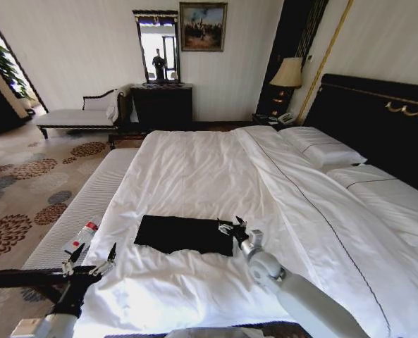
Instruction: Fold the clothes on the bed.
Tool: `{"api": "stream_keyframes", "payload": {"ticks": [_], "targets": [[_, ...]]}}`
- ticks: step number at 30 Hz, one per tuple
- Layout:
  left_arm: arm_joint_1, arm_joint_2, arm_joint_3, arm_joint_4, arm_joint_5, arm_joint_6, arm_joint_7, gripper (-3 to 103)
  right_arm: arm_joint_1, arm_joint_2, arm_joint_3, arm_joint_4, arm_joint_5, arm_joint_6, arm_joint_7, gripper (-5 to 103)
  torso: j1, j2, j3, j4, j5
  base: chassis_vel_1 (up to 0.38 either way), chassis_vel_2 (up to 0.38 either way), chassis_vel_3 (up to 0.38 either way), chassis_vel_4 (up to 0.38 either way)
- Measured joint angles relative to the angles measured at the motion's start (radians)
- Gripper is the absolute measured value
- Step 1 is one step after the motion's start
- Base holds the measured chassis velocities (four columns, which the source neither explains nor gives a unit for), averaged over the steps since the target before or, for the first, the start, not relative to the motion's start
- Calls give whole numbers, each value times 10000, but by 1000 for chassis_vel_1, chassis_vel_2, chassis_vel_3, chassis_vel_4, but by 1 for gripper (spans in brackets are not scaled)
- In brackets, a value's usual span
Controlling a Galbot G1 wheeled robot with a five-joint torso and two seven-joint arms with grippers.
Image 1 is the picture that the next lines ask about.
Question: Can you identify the gold framed painting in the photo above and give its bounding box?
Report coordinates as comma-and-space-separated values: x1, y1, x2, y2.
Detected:
178, 1, 228, 53

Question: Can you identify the person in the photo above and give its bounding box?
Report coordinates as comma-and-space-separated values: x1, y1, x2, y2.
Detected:
151, 48, 168, 82

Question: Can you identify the clear plastic bottle red label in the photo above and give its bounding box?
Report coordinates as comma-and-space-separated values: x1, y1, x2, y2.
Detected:
63, 215, 103, 255

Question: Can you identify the dark wooden bed footboard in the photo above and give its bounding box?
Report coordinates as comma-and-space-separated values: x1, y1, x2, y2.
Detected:
0, 267, 102, 303

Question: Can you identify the white duvet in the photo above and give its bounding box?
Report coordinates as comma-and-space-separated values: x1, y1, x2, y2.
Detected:
73, 127, 418, 338

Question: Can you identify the white ribbed bed bench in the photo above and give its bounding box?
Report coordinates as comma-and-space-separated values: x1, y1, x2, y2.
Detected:
21, 147, 142, 273

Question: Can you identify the robot white front shell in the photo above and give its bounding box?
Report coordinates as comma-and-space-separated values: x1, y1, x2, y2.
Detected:
165, 326, 255, 338

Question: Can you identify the white chaise longue dark frame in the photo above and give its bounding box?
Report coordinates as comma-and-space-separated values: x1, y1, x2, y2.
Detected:
35, 87, 132, 141

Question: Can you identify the black headboard with gold trim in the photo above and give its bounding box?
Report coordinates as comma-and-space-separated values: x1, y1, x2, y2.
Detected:
302, 73, 418, 209

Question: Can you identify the black curtain with gold stripes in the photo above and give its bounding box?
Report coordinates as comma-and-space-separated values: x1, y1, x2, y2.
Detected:
256, 0, 330, 117

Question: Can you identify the white cloth on chaise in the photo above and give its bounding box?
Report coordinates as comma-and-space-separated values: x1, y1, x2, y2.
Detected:
105, 87, 140, 124

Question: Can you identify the dark framed wall mirror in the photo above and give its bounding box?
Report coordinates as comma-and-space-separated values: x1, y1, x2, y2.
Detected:
132, 9, 182, 85

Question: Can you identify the white pillow with dark piping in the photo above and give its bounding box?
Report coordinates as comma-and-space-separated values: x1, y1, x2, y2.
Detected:
278, 125, 368, 174
326, 163, 418, 263

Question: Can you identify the table lamp with cream shade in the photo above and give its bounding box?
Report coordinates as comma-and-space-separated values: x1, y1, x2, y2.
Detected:
269, 56, 304, 118

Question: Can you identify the black garment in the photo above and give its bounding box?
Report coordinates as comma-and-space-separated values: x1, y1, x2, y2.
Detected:
133, 214, 235, 258

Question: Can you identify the dark wooden nightstand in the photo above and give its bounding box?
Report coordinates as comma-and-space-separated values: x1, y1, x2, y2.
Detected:
252, 112, 294, 132

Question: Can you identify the dark wooden dresser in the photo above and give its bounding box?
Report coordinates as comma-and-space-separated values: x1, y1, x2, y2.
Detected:
130, 82, 195, 124

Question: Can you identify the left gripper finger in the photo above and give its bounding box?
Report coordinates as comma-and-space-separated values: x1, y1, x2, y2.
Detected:
90, 242, 118, 276
61, 242, 88, 276

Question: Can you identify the green leafy plant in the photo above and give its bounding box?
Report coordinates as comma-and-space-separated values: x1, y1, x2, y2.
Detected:
0, 32, 30, 100

